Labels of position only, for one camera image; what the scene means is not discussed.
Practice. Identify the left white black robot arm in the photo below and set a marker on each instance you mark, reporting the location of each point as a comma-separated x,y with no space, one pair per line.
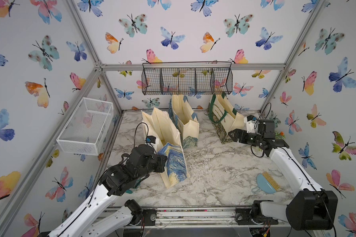
116,180

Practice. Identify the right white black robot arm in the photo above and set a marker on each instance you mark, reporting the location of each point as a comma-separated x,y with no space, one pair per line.
296,183

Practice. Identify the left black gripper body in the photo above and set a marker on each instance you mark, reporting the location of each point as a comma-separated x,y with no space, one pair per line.
154,165

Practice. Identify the black wire wall basket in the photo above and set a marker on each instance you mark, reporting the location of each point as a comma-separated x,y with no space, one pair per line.
187,78

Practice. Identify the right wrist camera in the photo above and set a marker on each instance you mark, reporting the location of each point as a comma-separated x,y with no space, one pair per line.
250,123

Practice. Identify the green rubber glove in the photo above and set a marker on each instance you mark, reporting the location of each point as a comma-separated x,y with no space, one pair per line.
133,188

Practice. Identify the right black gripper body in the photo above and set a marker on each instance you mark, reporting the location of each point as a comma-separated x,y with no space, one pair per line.
254,140

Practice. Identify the potted artificial flower plant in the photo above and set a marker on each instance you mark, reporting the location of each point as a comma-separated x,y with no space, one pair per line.
280,135

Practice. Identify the white mesh wall basket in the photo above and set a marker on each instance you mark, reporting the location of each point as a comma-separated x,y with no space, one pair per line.
85,130

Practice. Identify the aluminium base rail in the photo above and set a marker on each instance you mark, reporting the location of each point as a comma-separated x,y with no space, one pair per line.
203,216

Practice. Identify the green handled canvas tote bag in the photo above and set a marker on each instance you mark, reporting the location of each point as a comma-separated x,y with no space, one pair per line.
224,117

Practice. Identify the starry night canvas tote bag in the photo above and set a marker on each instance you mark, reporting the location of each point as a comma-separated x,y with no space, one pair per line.
168,143

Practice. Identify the blue handled canvas tote bag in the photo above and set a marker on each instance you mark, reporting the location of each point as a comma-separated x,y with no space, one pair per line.
185,120

